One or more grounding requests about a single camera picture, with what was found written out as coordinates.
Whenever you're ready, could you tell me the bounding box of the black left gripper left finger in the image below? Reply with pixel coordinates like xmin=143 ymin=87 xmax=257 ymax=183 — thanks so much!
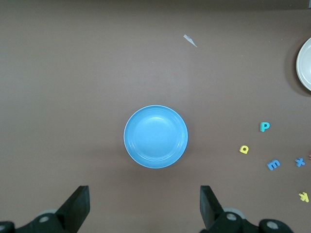
xmin=0 ymin=185 xmax=91 ymax=233

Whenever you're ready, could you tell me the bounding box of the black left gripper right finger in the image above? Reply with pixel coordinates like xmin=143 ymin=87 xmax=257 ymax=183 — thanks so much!
xmin=200 ymin=185 xmax=296 ymax=233

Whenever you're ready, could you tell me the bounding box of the blue letter m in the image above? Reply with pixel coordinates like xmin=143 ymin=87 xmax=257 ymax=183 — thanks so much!
xmin=266 ymin=159 xmax=281 ymax=171

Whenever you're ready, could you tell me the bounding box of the blue plate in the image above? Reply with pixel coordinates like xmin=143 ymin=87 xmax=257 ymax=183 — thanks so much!
xmin=123 ymin=104 xmax=189 ymax=169

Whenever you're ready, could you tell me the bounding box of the brown table cover sheet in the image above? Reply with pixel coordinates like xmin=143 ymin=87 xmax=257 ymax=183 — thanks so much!
xmin=0 ymin=0 xmax=311 ymax=233

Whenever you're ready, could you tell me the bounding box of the beige plate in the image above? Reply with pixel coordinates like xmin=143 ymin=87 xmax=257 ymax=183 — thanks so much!
xmin=295 ymin=37 xmax=311 ymax=92

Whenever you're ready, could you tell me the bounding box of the small grey paper scrap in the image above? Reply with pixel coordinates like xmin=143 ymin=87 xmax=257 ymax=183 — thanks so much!
xmin=183 ymin=34 xmax=198 ymax=48

